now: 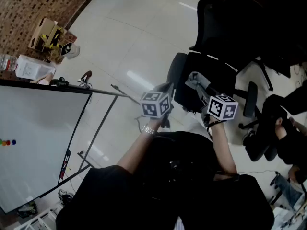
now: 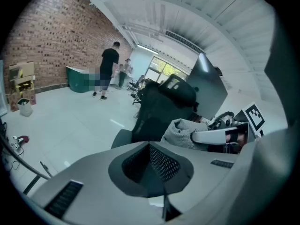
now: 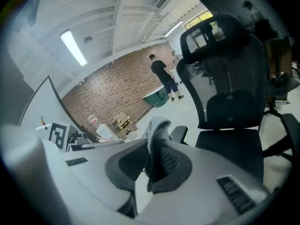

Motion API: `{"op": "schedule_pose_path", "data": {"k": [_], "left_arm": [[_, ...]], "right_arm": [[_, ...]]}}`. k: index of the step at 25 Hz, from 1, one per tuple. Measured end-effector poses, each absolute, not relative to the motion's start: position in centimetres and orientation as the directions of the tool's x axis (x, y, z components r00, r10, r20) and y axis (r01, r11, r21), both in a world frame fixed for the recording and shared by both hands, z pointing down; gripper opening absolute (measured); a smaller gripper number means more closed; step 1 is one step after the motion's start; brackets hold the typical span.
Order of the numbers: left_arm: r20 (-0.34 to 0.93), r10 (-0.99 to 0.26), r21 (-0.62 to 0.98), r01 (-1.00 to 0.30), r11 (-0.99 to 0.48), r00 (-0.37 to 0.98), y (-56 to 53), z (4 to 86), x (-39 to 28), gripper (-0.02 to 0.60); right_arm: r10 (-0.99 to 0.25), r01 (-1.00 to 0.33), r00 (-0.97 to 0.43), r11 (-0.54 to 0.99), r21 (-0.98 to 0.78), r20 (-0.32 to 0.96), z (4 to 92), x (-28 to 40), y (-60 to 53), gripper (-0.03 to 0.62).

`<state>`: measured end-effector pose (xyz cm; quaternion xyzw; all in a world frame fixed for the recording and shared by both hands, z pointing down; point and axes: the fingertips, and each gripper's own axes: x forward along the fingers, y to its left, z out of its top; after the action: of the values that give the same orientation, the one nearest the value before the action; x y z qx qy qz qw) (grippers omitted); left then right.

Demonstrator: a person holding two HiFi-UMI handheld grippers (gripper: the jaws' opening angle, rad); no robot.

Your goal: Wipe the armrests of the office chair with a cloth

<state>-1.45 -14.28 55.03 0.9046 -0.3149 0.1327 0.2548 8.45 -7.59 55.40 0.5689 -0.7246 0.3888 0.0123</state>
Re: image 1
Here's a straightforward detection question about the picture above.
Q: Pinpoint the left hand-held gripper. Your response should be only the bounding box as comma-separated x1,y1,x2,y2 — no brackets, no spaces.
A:
140,81,175,118

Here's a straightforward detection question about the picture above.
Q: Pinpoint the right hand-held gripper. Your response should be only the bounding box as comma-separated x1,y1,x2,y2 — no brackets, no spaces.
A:
197,83,239,128

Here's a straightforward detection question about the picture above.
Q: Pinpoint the grey cloth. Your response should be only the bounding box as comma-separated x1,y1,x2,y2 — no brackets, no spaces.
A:
184,71,212,91

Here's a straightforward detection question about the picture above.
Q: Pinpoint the person's left forearm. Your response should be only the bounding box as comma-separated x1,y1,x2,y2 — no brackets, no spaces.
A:
116,117,166,176

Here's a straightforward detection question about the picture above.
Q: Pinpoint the person's right forearm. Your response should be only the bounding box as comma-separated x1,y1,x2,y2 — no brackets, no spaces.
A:
207,120,238,177

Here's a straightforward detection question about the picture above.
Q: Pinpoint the black wrist band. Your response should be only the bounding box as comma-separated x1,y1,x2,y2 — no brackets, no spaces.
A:
206,120,226,129

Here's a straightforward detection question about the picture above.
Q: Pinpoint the black whiteboard stand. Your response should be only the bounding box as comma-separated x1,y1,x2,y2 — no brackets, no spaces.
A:
76,84,142,174

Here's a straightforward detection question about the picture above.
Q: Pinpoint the black office chair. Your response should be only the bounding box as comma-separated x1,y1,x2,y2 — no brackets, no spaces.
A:
166,0,274,129
224,0,307,79

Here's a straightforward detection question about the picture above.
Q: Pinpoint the person's black clothing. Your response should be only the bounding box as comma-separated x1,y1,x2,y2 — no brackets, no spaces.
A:
55,130,275,230

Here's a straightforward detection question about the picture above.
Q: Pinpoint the white waste bin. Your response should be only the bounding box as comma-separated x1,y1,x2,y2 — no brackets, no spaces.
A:
60,41,81,59

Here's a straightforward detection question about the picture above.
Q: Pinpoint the large whiteboard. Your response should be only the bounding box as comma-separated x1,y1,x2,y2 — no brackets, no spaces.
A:
0,79,94,214

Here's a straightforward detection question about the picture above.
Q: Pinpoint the white box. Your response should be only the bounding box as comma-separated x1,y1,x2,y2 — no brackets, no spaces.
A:
14,54,57,80

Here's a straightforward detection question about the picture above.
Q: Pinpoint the brown cardboard box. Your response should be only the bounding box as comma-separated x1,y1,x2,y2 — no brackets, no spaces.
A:
28,17,68,52

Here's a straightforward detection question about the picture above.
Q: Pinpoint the clear water bottle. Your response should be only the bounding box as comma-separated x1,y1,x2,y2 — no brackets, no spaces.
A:
0,53,19,72

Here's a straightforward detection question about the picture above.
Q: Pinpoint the white metal shelf rack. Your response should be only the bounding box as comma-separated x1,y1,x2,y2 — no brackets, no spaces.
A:
14,206,64,230

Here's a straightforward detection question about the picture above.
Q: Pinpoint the silver bracelet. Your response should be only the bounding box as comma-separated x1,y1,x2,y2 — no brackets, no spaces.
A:
141,125,156,136

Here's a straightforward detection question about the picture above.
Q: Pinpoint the black cable bundle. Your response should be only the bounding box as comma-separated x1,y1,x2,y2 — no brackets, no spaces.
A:
57,189,74,205

